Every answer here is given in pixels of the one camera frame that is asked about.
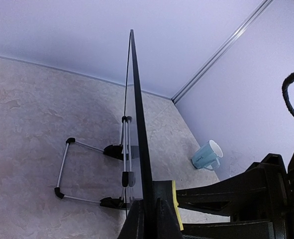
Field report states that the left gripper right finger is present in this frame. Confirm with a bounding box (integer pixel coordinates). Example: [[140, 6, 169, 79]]
[[156, 199, 183, 239]]

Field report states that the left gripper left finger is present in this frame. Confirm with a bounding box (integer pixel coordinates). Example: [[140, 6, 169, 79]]
[[118, 200, 144, 239]]

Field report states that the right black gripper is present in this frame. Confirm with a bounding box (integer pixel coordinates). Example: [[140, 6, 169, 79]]
[[176, 153, 294, 239]]

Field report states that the yellow black whiteboard eraser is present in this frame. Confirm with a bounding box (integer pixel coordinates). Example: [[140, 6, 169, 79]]
[[153, 180, 184, 231]]

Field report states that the white whiteboard black frame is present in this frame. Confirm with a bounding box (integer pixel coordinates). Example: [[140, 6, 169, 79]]
[[124, 29, 156, 239]]

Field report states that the light blue ceramic mug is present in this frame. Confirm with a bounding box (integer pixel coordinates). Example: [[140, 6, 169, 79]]
[[191, 139, 223, 171]]

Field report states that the whiteboard wire stand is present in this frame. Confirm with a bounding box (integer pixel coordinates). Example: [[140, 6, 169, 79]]
[[54, 116, 136, 210]]

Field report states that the right aluminium corner post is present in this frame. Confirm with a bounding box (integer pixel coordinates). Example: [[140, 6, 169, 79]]
[[171, 0, 273, 105]]

